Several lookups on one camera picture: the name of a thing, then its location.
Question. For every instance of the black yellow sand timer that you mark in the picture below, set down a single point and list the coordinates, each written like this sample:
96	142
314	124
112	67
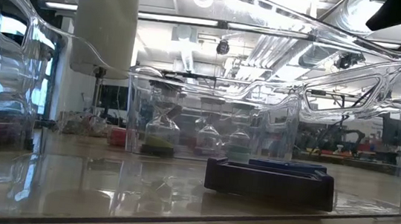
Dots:
159	143

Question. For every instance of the clear plastic bin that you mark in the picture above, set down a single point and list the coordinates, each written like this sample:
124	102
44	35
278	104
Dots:
132	120
102	191

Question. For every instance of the black background monitor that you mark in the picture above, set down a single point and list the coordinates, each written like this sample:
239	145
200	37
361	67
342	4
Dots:
114	97

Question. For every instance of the black ceiling camera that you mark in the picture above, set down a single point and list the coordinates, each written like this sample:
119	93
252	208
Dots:
223	47

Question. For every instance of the dark purple tray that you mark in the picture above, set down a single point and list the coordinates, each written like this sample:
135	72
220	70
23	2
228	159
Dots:
271	188

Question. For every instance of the purple sand timer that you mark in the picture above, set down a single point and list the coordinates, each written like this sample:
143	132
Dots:
208	135

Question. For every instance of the white table lamp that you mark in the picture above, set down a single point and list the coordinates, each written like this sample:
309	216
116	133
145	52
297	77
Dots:
105	23

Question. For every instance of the teal sand timer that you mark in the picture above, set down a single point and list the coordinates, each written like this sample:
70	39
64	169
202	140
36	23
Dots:
238	149

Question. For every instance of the ceiling light strip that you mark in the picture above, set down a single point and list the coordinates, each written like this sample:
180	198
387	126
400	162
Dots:
176	19

